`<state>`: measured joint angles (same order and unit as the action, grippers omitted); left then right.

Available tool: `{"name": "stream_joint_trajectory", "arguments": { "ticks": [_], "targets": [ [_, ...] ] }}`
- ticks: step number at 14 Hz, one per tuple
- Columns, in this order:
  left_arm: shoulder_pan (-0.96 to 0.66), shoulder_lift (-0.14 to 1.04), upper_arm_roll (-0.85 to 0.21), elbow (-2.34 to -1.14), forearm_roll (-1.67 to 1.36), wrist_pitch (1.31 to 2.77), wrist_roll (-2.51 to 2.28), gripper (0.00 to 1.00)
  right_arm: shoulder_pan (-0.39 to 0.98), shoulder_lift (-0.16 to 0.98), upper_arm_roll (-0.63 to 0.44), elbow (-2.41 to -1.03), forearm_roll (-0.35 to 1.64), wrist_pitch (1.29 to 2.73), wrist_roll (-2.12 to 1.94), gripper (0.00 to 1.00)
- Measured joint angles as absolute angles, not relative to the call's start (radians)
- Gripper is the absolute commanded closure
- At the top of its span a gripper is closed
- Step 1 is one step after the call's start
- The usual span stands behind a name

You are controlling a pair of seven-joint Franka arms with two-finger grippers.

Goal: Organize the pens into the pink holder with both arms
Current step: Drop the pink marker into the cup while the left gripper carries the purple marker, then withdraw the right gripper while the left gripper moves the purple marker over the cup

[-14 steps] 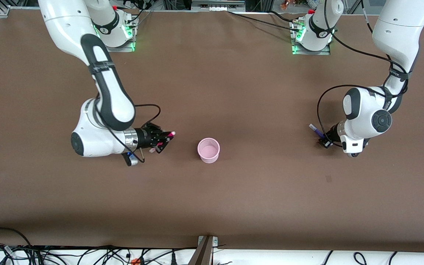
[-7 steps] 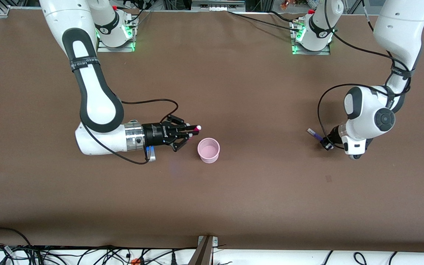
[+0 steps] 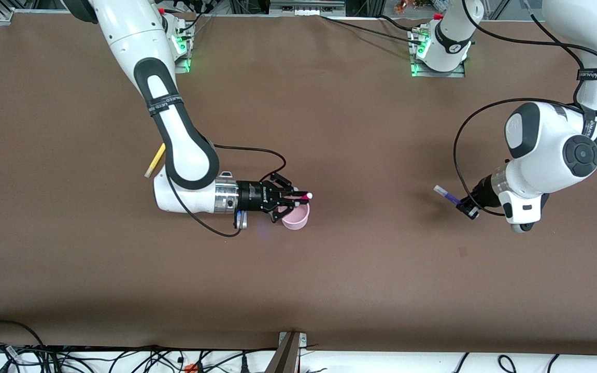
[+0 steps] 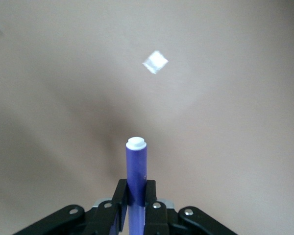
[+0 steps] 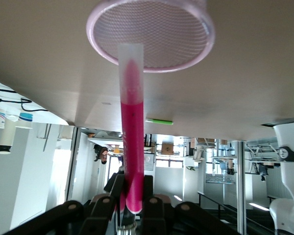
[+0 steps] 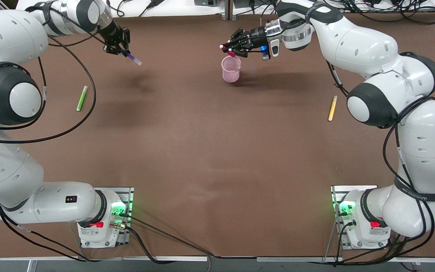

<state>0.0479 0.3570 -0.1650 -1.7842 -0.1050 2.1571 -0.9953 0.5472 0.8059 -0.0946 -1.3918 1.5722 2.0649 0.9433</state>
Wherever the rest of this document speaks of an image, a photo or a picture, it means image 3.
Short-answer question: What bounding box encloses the purple marker pen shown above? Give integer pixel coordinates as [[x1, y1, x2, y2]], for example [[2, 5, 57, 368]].
[[433, 185, 463, 206]]

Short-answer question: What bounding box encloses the pink cylindrical pen holder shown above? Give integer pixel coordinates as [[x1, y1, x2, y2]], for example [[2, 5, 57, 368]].
[[281, 201, 310, 231]]

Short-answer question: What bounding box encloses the yellow marker pen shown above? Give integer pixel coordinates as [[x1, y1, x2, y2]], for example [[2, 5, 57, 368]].
[[144, 143, 166, 179]]

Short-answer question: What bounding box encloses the grey equipment box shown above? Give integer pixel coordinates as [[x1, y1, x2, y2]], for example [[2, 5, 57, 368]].
[[270, 0, 348, 16]]

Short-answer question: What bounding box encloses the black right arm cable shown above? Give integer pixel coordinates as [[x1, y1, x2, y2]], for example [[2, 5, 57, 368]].
[[165, 144, 287, 238]]

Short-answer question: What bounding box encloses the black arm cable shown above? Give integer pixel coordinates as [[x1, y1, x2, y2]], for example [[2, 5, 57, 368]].
[[165, 144, 287, 238], [453, 0, 597, 216]]

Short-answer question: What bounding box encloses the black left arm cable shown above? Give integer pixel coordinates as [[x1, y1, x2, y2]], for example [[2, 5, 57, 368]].
[[453, 0, 597, 216]]

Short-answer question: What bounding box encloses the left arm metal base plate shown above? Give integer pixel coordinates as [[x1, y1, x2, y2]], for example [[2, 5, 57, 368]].
[[410, 26, 466, 78]]

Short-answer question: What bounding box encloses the metal table edge bracket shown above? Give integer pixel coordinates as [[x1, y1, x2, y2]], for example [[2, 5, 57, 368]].
[[278, 332, 307, 349]]

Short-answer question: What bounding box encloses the dark slanted post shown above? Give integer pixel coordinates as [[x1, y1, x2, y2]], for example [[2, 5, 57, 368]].
[[264, 333, 302, 373]]

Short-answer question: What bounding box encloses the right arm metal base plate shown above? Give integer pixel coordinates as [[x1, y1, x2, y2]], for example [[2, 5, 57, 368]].
[[173, 28, 194, 74]]

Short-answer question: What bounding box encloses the black cable across table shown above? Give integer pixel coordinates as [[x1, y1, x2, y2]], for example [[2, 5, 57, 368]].
[[319, 15, 418, 45]]

